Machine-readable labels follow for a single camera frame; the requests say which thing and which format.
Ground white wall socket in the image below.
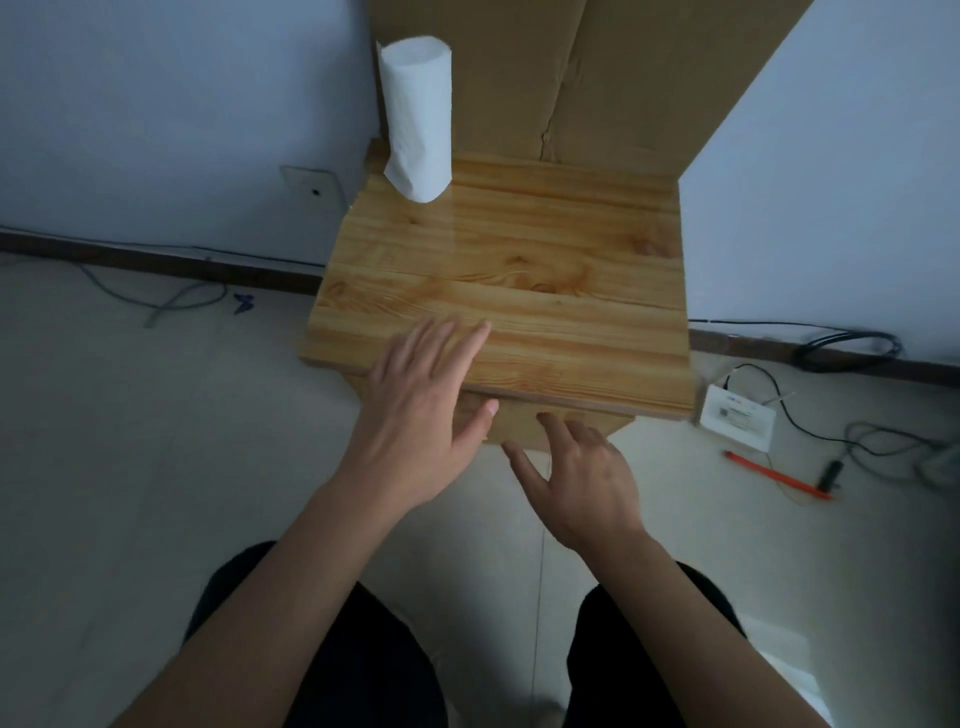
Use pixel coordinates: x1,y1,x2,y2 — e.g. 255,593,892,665
280,165,348,214

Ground person's left hand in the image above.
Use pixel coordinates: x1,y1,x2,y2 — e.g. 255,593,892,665
335,315,501,520

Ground black trousers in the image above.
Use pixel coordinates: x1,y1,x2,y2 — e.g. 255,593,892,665
183,540,751,728

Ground grey floor cable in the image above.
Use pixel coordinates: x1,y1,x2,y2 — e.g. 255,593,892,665
0,253,231,330

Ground person's left forearm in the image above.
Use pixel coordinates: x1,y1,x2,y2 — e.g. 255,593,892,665
108,474,420,728

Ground white paper sheet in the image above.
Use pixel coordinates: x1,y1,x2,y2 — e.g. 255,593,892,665
741,613,835,728

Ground thin black cable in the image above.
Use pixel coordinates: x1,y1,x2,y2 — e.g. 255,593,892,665
724,363,948,460

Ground person's right hand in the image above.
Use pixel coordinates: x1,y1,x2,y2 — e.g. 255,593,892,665
501,411,651,555

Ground coiled black cable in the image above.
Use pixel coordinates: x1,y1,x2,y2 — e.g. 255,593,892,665
688,318,904,374

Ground brown cardboard sheet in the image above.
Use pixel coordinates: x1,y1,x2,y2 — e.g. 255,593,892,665
366,0,816,180

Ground white router box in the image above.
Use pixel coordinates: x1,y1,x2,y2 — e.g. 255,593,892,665
697,383,780,454

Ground small wooden table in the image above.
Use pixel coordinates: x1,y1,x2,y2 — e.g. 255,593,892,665
300,138,697,454

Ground orange pen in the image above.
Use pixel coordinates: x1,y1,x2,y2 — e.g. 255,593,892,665
723,449,835,501

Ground white paper towel roll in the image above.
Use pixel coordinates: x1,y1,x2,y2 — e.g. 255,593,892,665
375,34,453,205

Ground person's right forearm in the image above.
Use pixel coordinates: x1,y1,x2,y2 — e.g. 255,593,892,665
571,529,832,728

